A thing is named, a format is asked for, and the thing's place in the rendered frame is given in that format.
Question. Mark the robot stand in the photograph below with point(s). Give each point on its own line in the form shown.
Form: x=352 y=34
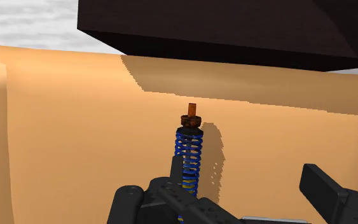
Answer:
x=216 y=28

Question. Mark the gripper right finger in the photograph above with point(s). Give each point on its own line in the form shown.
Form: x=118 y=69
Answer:
x=330 y=192

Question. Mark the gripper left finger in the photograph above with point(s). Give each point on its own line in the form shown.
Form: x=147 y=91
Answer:
x=166 y=198

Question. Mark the blue coil spring shock absorber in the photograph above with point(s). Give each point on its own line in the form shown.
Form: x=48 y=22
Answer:
x=190 y=145

